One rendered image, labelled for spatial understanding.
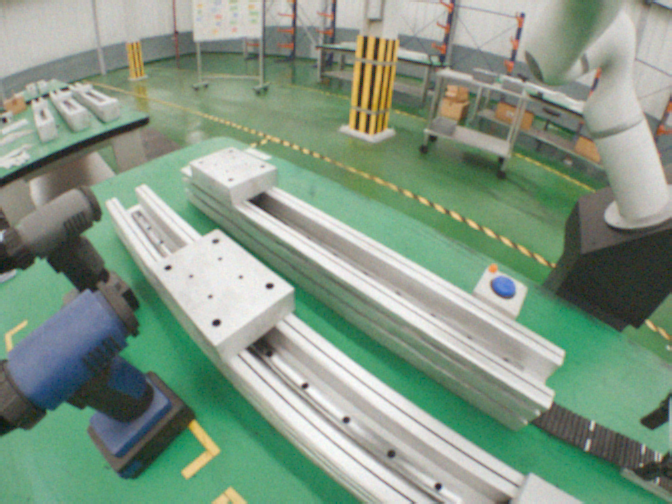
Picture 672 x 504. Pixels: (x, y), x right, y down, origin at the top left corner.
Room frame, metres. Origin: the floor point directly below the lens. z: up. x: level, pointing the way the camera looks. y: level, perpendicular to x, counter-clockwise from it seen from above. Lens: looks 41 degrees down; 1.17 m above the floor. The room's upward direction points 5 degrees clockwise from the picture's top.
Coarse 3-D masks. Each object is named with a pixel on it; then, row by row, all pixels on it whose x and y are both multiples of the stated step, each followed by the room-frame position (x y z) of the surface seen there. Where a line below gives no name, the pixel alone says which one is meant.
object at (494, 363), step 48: (192, 192) 0.58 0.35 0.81; (240, 240) 0.45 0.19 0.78; (288, 240) 0.37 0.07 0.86; (336, 240) 0.40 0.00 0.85; (336, 288) 0.30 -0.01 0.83; (384, 288) 0.28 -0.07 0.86; (432, 288) 0.29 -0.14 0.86; (384, 336) 0.25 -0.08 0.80; (432, 336) 0.21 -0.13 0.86; (480, 336) 0.24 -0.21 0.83; (528, 336) 0.21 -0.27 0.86; (480, 384) 0.16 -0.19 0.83; (528, 384) 0.14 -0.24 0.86
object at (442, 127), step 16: (432, 64) 3.08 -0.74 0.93; (464, 80) 2.93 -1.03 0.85; (480, 80) 3.00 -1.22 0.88; (512, 80) 2.91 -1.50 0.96; (528, 96) 2.69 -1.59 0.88; (432, 112) 3.04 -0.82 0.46; (432, 128) 3.05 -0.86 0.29; (448, 128) 2.97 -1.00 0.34; (464, 128) 3.37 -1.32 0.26; (512, 128) 3.15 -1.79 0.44; (480, 144) 2.88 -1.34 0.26; (496, 144) 2.99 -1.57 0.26; (512, 144) 2.69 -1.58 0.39
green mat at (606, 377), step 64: (128, 192) 0.62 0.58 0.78; (320, 192) 0.67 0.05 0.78; (128, 256) 0.38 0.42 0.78; (256, 256) 0.41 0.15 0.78; (448, 256) 0.46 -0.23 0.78; (0, 320) 0.16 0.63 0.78; (320, 320) 0.28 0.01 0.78; (576, 320) 0.31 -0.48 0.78; (192, 384) 0.15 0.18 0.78; (576, 384) 0.17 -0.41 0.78; (640, 384) 0.15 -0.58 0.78; (0, 448) -0.04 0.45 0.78; (64, 448) 0.01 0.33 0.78; (192, 448) 0.06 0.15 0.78; (256, 448) 0.08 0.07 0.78; (512, 448) 0.08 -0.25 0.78; (576, 448) 0.07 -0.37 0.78
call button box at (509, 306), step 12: (492, 276) 0.35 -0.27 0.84; (480, 288) 0.32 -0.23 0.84; (492, 288) 0.32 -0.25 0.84; (516, 288) 0.33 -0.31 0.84; (480, 300) 0.31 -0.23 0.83; (492, 300) 0.30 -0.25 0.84; (504, 300) 0.30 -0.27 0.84; (516, 300) 0.30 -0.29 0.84; (504, 312) 0.28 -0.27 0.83; (516, 312) 0.27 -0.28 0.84
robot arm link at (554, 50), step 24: (552, 0) 0.51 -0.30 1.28; (576, 0) 0.41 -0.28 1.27; (600, 0) 0.37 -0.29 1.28; (624, 0) 0.38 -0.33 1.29; (552, 24) 0.51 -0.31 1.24; (576, 24) 0.45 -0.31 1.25; (600, 24) 0.42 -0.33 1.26; (528, 48) 0.59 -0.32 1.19; (552, 48) 0.52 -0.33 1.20; (576, 48) 0.48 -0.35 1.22; (552, 72) 0.54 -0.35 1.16; (576, 72) 0.54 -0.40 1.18
